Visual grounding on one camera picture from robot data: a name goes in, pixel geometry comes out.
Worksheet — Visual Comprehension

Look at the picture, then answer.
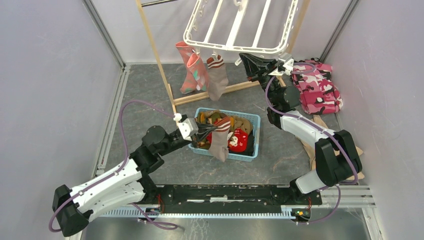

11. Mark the beige cloth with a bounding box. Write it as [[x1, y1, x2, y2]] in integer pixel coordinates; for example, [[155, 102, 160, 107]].
[[297, 115, 365, 181]]

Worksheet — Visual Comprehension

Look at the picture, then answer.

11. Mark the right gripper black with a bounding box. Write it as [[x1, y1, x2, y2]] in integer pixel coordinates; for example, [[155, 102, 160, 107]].
[[240, 51, 281, 106]]

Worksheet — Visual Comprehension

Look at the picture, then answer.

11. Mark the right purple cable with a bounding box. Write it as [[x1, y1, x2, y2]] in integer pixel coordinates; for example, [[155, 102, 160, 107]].
[[264, 62, 359, 225]]

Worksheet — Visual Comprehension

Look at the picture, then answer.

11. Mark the olive yellow sock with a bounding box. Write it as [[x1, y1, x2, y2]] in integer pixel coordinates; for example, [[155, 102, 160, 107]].
[[193, 109, 255, 153]]

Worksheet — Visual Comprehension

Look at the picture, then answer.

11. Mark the blue plastic basket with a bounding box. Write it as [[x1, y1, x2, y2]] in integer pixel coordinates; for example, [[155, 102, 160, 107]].
[[188, 107, 261, 162]]

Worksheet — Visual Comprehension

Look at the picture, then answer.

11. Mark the grey brown striped sock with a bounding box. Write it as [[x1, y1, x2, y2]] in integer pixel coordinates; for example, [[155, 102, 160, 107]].
[[206, 55, 229, 101]]

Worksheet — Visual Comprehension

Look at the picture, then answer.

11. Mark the pink sock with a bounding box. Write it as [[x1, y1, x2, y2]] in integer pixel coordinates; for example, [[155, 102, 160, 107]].
[[186, 53, 209, 93], [175, 41, 197, 94]]

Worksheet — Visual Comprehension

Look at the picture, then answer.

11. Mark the red sock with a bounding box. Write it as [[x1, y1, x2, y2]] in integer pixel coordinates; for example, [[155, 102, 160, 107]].
[[228, 128, 249, 153]]

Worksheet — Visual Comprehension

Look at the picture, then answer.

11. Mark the black metal rod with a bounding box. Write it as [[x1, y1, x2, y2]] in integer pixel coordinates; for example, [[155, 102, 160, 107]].
[[141, 0, 178, 8]]

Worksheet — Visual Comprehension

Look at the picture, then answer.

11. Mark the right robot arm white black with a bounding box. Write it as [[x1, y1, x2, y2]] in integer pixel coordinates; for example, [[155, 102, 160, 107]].
[[239, 53, 362, 204]]

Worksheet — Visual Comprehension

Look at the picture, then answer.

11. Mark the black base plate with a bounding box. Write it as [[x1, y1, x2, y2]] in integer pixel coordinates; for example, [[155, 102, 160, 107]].
[[138, 184, 323, 214]]

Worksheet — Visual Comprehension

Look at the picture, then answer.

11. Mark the toothed cable rail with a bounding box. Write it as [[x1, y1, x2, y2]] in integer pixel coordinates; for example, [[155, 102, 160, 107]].
[[100, 206, 296, 220]]

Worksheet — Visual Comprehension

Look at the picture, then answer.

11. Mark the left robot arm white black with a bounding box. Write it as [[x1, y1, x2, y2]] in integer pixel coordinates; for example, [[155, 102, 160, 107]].
[[49, 118, 219, 237]]

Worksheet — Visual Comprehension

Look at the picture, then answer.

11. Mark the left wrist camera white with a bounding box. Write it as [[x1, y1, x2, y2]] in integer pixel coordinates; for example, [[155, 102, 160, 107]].
[[173, 113, 199, 141]]

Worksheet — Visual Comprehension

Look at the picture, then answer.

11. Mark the white clip hanger frame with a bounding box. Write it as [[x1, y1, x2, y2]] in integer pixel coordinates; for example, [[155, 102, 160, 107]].
[[183, 0, 299, 56]]

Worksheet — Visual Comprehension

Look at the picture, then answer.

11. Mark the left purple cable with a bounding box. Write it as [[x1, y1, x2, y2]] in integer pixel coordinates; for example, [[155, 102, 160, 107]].
[[48, 99, 176, 233]]

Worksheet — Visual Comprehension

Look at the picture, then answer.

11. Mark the purple cable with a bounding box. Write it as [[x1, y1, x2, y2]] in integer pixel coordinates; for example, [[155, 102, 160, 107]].
[[48, 99, 176, 233], [264, 62, 359, 225]]

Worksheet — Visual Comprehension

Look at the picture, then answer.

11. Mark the wooden rack frame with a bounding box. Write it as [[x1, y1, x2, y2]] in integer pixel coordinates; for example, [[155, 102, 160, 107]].
[[135, 0, 310, 113]]

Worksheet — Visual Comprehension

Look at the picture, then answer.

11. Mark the pink camouflage bag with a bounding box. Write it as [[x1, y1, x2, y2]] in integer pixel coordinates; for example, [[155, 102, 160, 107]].
[[291, 58, 343, 115]]

